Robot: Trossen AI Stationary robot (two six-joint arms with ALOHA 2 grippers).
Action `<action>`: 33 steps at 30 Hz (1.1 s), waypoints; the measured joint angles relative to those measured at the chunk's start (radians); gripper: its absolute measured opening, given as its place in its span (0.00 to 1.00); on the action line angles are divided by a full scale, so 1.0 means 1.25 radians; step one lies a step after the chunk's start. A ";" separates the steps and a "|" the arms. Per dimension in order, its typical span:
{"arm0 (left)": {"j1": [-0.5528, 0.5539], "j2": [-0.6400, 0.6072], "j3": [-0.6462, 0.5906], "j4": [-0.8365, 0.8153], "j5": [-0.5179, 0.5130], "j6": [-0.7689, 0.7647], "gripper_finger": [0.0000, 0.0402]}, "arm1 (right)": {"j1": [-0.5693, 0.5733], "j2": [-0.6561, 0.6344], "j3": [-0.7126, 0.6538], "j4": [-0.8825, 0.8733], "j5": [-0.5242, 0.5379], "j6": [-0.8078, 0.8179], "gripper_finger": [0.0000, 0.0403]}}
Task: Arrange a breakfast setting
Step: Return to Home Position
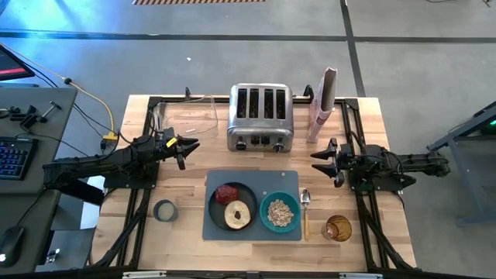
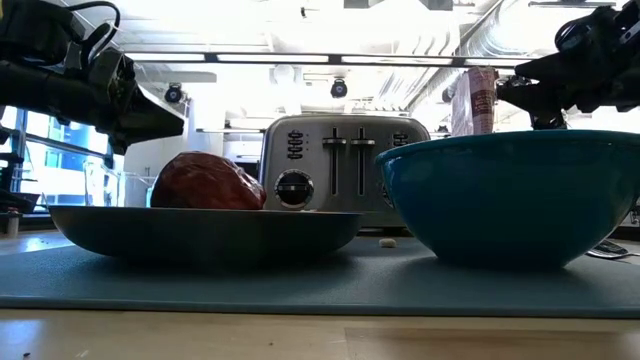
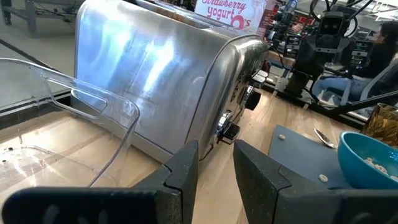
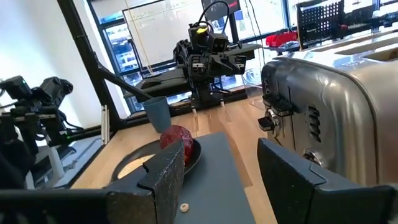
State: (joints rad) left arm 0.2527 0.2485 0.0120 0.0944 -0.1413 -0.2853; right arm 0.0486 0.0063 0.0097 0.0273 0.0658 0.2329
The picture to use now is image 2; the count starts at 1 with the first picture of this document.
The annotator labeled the stainless steel four-slot toaster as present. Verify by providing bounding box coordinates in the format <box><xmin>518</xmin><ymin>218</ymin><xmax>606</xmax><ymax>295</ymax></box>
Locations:
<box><xmin>258</xmin><ymin>114</ymin><xmax>431</xmax><ymax>230</ymax></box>

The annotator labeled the pink strawberry yogurt cereal box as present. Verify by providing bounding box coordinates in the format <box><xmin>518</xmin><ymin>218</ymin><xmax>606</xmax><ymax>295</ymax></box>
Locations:
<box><xmin>451</xmin><ymin>66</ymin><xmax>500</xmax><ymax>137</ymax></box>

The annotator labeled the grey placemat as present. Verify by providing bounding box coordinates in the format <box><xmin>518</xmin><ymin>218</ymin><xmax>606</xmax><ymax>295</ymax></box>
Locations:
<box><xmin>0</xmin><ymin>234</ymin><xmax>640</xmax><ymax>319</ymax></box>

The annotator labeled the large window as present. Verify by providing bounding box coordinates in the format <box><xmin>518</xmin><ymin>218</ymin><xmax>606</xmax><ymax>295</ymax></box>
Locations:
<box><xmin>0</xmin><ymin>104</ymin><xmax>120</xmax><ymax>207</ymax></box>

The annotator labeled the brown bread roll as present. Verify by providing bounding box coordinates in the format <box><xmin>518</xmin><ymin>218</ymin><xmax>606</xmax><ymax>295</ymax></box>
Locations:
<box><xmin>149</xmin><ymin>151</ymin><xmax>267</xmax><ymax>211</ymax></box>

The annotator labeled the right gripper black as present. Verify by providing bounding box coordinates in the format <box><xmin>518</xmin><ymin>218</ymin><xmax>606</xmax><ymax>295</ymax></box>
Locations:
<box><xmin>496</xmin><ymin>29</ymin><xmax>640</xmax><ymax>131</ymax></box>

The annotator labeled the dark grey plate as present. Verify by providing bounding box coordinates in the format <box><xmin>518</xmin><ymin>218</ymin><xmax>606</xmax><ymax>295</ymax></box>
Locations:
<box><xmin>48</xmin><ymin>203</ymin><xmax>364</xmax><ymax>262</ymax></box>

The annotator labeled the teal bowl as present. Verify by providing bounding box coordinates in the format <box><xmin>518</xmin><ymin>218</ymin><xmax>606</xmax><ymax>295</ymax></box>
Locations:
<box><xmin>374</xmin><ymin>129</ymin><xmax>640</xmax><ymax>272</ymax></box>

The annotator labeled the small white cylinder dark cap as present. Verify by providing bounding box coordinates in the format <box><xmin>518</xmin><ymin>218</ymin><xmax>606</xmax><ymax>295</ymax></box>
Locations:
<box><xmin>4</xmin><ymin>208</ymin><xmax>22</xmax><ymax>239</ymax></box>

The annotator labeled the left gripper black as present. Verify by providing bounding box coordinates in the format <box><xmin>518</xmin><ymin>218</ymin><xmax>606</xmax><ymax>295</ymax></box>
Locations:
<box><xmin>0</xmin><ymin>48</ymin><xmax>186</xmax><ymax>156</ymax></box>

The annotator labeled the overhead light bar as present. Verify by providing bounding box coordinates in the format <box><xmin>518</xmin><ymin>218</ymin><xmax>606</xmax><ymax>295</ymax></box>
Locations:
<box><xmin>124</xmin><ymin>49</ymin><xmax>532</xmax><ymax>69</ymax></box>

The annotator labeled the clear plastic container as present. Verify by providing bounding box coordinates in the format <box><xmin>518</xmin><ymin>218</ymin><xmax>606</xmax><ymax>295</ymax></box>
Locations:
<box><xmin>83</xmin><ymin>158</ymin><xmax>154</xmax><ymax>207</ymax></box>

